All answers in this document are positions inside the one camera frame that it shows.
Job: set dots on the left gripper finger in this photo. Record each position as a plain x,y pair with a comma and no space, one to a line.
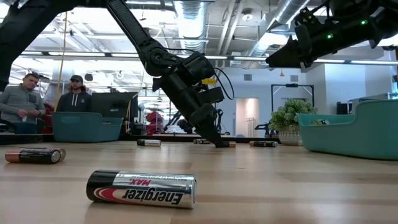
206,121

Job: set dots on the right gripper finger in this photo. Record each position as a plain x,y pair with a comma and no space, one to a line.
287,56

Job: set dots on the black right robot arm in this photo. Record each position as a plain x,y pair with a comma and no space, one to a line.
367,31

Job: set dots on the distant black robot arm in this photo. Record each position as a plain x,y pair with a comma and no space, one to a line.
175,118
221,119
264,127

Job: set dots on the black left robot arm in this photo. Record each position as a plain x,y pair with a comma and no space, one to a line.
133,28

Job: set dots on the yellow tape tag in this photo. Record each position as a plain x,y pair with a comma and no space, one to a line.
209,81

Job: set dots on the red fabric object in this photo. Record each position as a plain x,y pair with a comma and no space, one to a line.
154,119

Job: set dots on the long ceiling light strip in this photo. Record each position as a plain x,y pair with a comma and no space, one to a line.
248,58

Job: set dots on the white ceiling disc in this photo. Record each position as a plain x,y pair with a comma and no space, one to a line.
247,16

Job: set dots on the green potted artificial plant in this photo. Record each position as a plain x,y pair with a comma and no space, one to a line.
289,115

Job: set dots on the small black monitor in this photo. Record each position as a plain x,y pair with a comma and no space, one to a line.
343,108

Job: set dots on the dark teal plastic bin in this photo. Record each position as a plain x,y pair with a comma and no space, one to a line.
84,129

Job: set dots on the person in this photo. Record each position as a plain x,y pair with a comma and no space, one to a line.
18,99
76,101

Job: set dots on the light teal plastic bin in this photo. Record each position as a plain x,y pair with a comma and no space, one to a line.
357,137

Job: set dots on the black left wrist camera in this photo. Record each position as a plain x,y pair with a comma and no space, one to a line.
213,95

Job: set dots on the black frame stand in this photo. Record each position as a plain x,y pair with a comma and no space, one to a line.
292,85

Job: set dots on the black aluminium table frame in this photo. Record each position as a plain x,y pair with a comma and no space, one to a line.
177,139

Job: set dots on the slanted silver ventilation duct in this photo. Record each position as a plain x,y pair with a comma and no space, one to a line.
281,15

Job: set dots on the large silver ventilation duct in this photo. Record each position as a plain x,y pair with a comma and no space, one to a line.
191,28

